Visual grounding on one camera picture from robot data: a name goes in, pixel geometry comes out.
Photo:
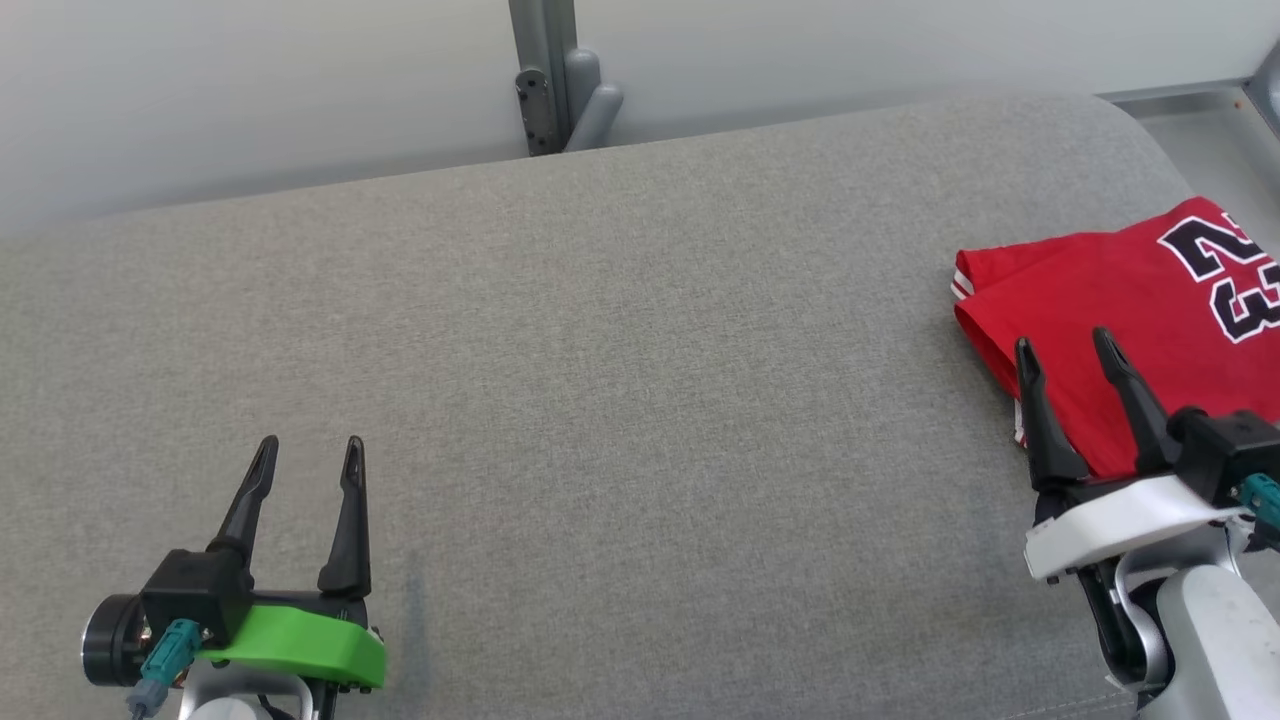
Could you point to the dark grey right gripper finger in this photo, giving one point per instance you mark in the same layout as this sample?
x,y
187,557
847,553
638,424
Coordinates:
x,y
1145,430
1050,440

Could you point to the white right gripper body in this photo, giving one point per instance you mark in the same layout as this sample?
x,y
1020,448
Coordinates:
x,y
1120,520

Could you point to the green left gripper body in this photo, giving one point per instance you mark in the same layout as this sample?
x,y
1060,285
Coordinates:
x,y
310,645

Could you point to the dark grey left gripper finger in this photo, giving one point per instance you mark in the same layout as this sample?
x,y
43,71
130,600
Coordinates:
x,y
350,540
248,510

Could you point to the red jersey with white sleeves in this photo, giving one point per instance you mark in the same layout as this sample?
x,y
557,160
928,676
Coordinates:
x,y
1100,290

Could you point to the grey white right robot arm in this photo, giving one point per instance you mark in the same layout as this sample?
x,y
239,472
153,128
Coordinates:
x,y
1200,640

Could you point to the grey fabric sofa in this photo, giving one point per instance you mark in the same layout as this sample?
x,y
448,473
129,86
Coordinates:
x,y
600,400

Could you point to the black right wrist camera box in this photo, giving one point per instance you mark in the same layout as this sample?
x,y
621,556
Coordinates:
x,y
1230,450

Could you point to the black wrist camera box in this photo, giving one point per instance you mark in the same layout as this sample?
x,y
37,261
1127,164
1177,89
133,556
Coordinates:
x,y
1230,450
195,590

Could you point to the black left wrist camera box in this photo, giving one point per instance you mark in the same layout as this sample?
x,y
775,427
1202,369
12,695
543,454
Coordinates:
x,y
195,590

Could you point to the grey metal post bracket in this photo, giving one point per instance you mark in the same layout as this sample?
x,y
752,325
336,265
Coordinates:
x,y
545,40

